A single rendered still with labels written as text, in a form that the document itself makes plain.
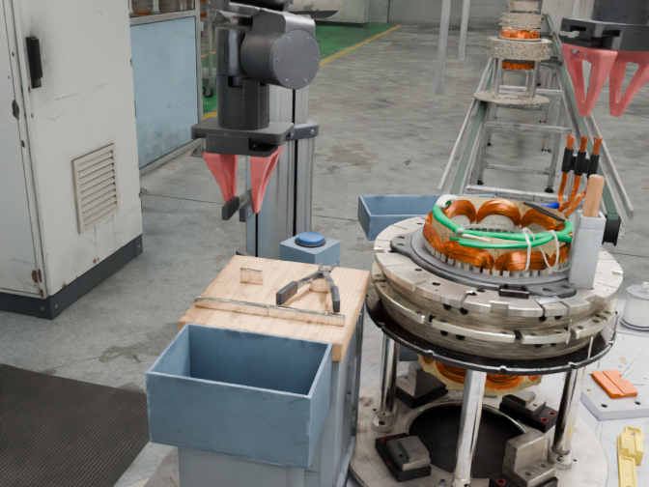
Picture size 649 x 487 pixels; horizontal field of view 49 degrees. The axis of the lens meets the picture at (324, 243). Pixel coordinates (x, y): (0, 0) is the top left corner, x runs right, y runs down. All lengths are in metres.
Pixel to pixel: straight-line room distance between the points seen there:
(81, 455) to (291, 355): 1.64
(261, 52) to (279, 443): 0.38
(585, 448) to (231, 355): 0.57
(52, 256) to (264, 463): 2.41
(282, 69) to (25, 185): 2.35
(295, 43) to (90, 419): 1.97
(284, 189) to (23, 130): 1.78
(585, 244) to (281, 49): 0.42
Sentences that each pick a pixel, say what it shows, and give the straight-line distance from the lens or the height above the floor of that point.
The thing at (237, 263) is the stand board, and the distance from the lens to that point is 0.96.
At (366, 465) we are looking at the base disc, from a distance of 1.03.
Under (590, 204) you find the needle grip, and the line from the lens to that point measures 0.87.
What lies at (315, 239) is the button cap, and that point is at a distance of 1.10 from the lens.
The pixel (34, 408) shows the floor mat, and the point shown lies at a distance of 2.63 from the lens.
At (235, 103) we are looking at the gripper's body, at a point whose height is 1.30.
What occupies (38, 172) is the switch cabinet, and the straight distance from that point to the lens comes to 2.96.
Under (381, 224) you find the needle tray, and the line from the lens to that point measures 1.16.
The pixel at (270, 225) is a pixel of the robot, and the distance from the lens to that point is 1.28.
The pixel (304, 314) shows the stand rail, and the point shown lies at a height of 1.07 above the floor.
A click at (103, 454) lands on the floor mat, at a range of 2.36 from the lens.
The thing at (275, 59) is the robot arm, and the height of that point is 1.36.
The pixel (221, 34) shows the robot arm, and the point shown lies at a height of 1.37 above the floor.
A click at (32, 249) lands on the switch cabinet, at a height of 0.32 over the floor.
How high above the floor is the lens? 1.45
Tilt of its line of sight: 22 degrees down
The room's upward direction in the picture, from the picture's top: 2 degrees clockwise
